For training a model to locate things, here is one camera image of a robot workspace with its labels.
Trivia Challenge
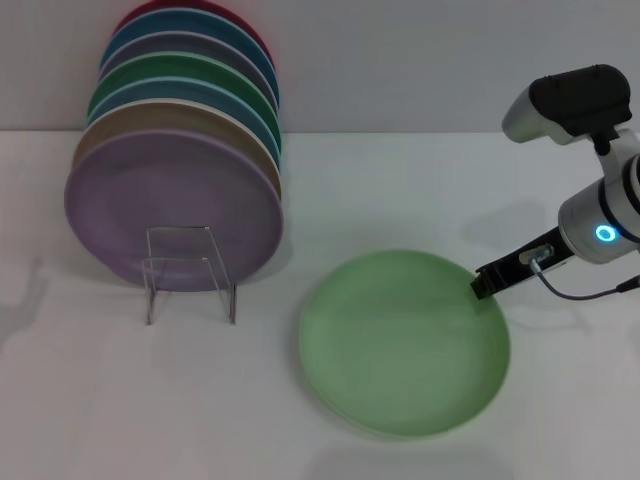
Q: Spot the grey lavender plate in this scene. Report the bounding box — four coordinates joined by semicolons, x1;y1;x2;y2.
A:
98;30;280;109

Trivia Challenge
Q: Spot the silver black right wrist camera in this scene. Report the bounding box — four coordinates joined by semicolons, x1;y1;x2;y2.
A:
501;63;633;156

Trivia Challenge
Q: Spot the dark green plate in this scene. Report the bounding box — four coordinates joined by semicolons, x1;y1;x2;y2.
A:
88;50;280;132

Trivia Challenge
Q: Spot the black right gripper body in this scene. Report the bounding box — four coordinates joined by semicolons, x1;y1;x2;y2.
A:
474;226;572;295

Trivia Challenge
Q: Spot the clear acrylic plate rack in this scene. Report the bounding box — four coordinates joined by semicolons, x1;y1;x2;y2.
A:
143;225;237;327

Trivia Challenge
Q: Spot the light blue plate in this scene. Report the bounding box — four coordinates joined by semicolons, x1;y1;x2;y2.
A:
85;75;283;157

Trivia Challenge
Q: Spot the beige plate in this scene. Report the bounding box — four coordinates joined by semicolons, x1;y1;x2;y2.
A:
71;98;287;204

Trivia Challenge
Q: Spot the purple plate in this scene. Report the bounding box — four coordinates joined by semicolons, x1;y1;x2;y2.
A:
63;128;285;294

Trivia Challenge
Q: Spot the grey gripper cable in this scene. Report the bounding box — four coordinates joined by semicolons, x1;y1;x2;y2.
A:
519;242;640;302

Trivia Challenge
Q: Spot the red plate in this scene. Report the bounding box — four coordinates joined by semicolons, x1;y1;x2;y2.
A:
112;0;275;67

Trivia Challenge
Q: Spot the teal blue plate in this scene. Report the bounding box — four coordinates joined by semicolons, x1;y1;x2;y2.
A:
98;7;278;92

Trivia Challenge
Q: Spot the light green plate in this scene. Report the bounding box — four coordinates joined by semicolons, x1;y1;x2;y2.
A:
298;248;512;442

